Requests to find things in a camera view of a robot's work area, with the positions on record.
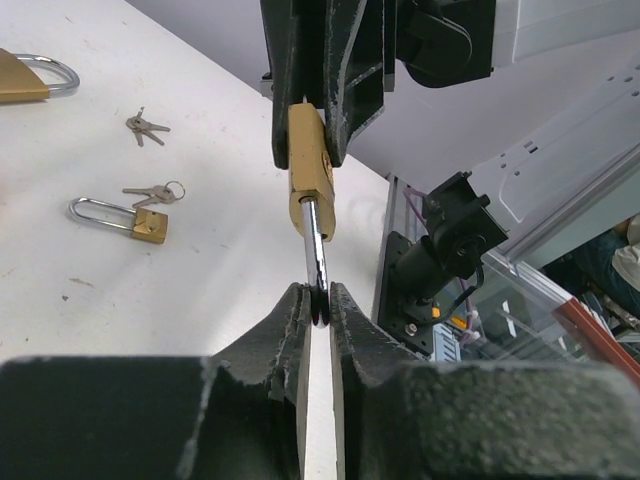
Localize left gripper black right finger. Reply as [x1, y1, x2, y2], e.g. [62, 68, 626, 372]
[330, 283, 639, 479]

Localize large brass padlock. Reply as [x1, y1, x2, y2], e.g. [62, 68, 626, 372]
[1, 49, 80, 104]

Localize medium brass padlock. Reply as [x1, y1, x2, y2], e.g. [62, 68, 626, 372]
[288, 103, 336, 328]

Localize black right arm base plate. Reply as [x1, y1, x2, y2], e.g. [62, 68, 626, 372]
[376, 231, 443, 358]

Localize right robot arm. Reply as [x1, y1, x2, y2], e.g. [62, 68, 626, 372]
[260, 1, 639, 174]

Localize large padlock keys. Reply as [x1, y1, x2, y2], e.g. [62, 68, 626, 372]
[125, 107, 171, 148]

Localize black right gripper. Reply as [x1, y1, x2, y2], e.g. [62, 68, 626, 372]
[260, 0, 497, 170]

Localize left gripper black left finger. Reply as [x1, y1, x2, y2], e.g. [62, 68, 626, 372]
[1, 283, 310, 479]

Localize small brass padlock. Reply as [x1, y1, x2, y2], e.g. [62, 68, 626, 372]
[68, 197, 169, 245]

